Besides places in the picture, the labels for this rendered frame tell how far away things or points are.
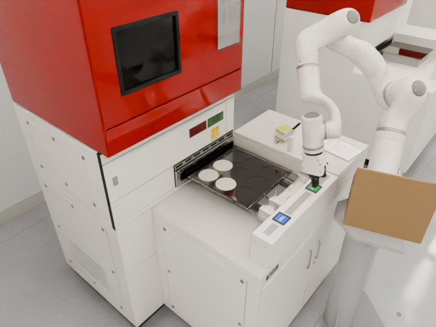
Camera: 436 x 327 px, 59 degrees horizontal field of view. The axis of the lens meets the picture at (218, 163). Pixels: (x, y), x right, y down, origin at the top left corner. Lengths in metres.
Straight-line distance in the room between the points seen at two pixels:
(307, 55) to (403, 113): 0.46
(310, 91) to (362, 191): 0.47
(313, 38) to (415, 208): 0.79
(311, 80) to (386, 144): 0.41
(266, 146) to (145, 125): 0.73
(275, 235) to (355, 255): 0.57
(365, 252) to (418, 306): 0.87
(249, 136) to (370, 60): 0.72
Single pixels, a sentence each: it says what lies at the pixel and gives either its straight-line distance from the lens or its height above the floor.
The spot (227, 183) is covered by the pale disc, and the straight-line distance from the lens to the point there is 1.84.
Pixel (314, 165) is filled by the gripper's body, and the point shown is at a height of 1.10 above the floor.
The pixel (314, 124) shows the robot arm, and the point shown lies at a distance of 1.57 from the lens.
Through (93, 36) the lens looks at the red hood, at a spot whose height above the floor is 1.67.
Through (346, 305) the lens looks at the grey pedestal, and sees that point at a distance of 2.25.
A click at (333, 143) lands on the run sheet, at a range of 2.09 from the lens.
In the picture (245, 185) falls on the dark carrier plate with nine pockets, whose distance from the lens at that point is 1.83.
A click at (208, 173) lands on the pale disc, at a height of 0.90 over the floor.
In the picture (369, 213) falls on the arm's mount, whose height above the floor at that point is 0.91.
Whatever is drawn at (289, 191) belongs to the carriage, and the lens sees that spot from 1.85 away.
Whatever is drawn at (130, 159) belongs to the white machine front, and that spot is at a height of 1.14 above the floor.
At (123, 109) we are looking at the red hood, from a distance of 1.45.
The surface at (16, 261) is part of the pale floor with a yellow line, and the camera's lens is 3.00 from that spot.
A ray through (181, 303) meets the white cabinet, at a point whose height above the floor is 0.23.
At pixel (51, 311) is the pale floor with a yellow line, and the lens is 2.64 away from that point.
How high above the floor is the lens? 2.03
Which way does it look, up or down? 35 degrees down
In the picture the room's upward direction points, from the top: straight up
